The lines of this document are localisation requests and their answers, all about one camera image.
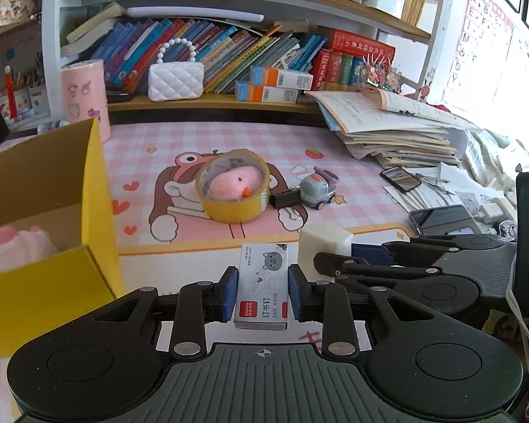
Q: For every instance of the white eraser block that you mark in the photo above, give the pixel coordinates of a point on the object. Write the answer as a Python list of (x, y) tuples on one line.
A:
[(315, 237)]

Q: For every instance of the red dictionary book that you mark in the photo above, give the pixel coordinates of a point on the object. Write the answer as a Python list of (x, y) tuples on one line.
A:
[(358, 45)]

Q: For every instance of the pink cartoon cylinder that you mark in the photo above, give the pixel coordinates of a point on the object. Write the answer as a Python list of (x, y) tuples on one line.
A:
[(84, 94)]

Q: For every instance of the black binder clip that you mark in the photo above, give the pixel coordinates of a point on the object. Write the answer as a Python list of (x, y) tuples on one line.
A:
[(285, 199)]

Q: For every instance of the orange blue box upper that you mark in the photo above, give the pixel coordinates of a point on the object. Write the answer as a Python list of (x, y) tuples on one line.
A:
[(280, 78)]

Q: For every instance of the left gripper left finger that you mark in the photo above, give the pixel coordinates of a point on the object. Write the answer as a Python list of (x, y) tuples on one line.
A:
[(199, 304)]

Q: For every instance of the orange blue box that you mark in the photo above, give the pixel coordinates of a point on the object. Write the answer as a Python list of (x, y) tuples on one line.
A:
[(280, 78), (246, 92)]

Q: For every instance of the yellow tape roll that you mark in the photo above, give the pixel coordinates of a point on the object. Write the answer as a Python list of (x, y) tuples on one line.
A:
[(246, 210)]

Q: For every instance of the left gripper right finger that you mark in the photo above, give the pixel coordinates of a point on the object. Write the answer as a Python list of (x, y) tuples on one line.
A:
[(326, 303)]

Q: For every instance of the row of leaning books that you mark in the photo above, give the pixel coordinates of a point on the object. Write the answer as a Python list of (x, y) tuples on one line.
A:
[(129, 47)]

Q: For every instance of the red figurine pen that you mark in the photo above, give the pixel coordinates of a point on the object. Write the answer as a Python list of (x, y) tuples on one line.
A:
[(10, 92)]

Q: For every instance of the yellow cardboard box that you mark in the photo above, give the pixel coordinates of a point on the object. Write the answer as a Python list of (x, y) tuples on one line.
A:
[(58, 255)]

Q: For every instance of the white quilted handbag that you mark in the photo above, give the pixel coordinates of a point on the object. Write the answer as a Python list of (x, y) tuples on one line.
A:
[(176, 80)]

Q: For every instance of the pink chick plush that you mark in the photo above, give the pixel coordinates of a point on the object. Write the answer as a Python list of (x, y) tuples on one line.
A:
[(235, 185)]

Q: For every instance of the black smartphone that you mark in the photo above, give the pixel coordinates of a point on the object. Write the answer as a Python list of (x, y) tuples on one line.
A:
[(400, 179)]

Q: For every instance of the orange blue box lower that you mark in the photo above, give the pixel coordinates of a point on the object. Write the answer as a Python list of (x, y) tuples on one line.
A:
[(246, 92)]

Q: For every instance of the pink cartoon table mat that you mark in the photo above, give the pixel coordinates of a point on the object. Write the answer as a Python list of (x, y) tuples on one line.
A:
[(151, 201)]

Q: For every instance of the small glue bottle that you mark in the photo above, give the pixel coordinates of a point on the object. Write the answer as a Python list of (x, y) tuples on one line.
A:
[(45, 127)]

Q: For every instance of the staples box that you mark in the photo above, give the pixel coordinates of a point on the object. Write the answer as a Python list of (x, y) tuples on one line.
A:
[(262, 294)]

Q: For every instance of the stack of papers and books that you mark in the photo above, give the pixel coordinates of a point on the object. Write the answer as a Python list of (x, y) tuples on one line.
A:
[(394, 129)]

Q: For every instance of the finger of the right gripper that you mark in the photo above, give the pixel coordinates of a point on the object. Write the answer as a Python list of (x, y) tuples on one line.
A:
[(424, 250), (428, 286)]

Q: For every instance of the pink plush paw toy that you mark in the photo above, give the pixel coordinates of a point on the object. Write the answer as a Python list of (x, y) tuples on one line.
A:
[(19, 248)]

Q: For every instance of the white bookshelf unit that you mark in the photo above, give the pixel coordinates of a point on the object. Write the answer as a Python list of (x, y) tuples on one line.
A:
[(58, 16)]

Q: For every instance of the small toy truck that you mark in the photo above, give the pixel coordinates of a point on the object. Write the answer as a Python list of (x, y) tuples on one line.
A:
[(318, 189)]

